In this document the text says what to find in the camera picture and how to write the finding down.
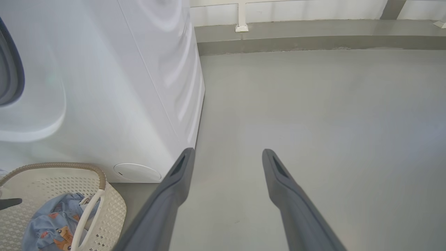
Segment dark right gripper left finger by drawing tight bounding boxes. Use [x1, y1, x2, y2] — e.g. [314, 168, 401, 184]
[112, 147, 196, 251]

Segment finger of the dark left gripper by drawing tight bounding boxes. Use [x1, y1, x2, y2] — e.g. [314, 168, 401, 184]
[0, 198, 23, 211]

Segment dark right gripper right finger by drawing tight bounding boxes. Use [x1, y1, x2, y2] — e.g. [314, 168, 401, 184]
[262, 149, 347, 251]

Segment blue cartoon print garment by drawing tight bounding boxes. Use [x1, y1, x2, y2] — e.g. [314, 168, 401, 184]
[22, 192, 101, 251]

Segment cream perforated laundry basket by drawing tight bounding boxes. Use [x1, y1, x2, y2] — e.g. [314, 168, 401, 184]
[0, 162, 127, 251]

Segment white front-load washing machine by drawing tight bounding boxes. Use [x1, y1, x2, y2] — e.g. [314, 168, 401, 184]
[0, 0, 205, 184]

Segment grey rubber door gasket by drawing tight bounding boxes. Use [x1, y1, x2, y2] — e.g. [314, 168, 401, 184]
[0, 17, 25, 107]

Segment round white filter cover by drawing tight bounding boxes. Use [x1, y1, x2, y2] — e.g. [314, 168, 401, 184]
[114, 163, 162, 182]

